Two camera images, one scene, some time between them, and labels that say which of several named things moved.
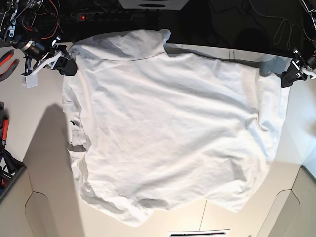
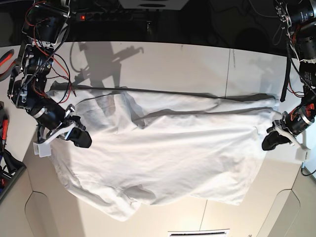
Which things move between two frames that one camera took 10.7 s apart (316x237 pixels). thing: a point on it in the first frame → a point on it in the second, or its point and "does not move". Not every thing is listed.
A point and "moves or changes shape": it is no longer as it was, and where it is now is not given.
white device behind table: [167, 5] does not move
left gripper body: [57, 52] → [55, 121]
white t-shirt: [154, 126] moves or changes shape
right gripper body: [302, 64] → [293, 124]
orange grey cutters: [4, 58] does not move
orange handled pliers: [5, 128] does not move
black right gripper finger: [293, 73] → [273, 138]
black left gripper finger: [66, 66] → [80, 138]
